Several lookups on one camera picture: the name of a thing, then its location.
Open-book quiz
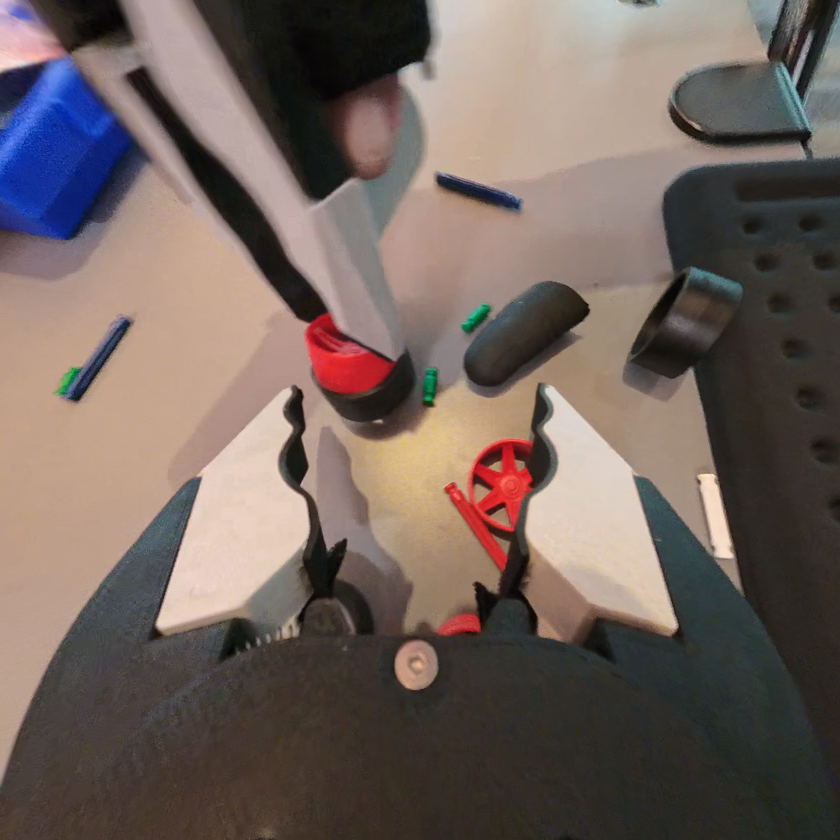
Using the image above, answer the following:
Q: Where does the blue plastic rod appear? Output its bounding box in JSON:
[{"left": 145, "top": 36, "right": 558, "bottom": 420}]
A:
[{"left": 435, "top": 172, "right": 524, "bottom": 212}]

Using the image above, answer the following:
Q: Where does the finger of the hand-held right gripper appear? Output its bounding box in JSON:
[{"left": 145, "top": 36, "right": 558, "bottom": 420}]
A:
[
  {"left": 120, "top": 0, "right": 404, "bottom": 361},
  {"left": 69, "top": 42, "right": 329, "bottom": 324}
]

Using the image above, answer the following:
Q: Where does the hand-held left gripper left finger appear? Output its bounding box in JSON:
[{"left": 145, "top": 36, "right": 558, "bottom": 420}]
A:
[{"left": 154, "top": 386, "right": 349, "bottom": 637}]

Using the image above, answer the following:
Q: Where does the red wheel with black tyre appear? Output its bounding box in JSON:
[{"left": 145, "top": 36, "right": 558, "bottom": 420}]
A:
[{"left": 310, "top": 351, "right": 416, "bottom": 423}]

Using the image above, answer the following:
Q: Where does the black perforated foam strip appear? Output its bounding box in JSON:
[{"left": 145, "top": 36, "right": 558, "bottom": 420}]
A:
[{"left": 663, "top": 157, "right": 840, "bottom": 775}]

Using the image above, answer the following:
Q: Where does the black foam cylinder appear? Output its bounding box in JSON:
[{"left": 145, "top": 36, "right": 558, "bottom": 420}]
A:
[{"left": 462, "top": 281, "right": 590, "bottom": 388}]

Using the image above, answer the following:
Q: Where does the person's right hand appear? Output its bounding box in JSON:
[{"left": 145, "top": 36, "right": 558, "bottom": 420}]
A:
[{"left": 328, "top": 75, "right": 406, "bottom": 182}]

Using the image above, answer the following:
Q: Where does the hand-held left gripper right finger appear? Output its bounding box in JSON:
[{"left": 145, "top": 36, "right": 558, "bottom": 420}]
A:
[{"left": 474, "top": 382, "right": 680, "bottom": 644}]

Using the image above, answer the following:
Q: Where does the long red rod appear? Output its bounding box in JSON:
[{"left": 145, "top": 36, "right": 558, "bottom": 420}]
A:
[{"left": 444, "top": 482, "right": 511, "bottom": 572}]

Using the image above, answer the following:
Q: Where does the thick blue rod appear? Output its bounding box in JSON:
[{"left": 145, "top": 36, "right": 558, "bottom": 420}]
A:
[{"left": 64, "top": 315, "right": 134, "bottom": 403}]

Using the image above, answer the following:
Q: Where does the blue plastic bin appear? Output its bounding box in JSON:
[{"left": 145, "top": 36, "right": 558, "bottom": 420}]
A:
[{"left": 0, "top": 59, "right": 132, "bottom": 240}]

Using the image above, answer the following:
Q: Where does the short white rod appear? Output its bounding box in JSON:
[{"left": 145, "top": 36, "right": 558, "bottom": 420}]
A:
[{"left": 696, "top": 472, "right": 736, "bottom": 560}]

